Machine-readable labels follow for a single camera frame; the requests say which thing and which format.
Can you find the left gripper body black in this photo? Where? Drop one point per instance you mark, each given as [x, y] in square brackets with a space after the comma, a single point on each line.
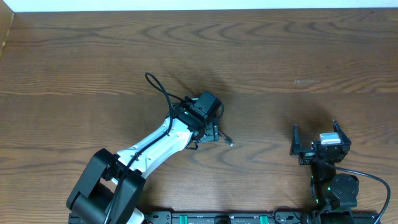
[212, 128]

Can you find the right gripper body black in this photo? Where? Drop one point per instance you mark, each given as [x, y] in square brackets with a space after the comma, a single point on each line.
[307, 155]

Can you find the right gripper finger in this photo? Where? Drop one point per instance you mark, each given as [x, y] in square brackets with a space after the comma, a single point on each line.
[343, 137]
[295, 145]

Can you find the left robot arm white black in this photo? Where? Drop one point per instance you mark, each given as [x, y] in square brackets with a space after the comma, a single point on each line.
[111, 184]

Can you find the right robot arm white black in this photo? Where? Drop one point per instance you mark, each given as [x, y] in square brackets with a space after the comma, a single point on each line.
[335, 193]

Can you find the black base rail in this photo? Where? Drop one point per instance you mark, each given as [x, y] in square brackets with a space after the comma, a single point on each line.
[282, 216]

